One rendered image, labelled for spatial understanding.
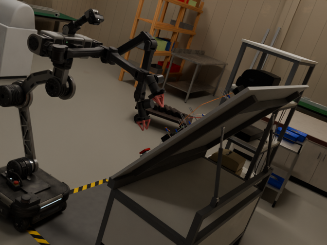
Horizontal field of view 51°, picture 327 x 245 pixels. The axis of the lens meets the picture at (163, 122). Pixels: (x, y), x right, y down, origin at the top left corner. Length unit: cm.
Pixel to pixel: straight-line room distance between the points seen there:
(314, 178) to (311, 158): 31
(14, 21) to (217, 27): 564
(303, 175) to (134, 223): 396
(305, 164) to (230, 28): 518
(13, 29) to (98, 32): 610
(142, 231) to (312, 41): 787
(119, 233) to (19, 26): 461
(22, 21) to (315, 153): 503
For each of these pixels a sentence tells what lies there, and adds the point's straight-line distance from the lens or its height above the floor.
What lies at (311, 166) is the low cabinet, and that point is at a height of 35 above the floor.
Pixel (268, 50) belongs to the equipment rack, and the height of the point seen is 183.
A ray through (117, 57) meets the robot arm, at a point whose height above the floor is 151.
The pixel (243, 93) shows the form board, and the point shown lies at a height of 166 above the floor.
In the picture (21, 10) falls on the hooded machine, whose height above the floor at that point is 115.
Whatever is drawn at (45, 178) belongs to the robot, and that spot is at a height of 24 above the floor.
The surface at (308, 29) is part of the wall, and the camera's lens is 940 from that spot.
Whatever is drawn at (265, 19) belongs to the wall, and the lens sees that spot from 959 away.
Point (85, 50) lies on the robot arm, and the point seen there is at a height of 149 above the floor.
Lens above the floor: 192
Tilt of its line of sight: 18 degrees down
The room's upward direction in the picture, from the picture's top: 18 degrees clockwise
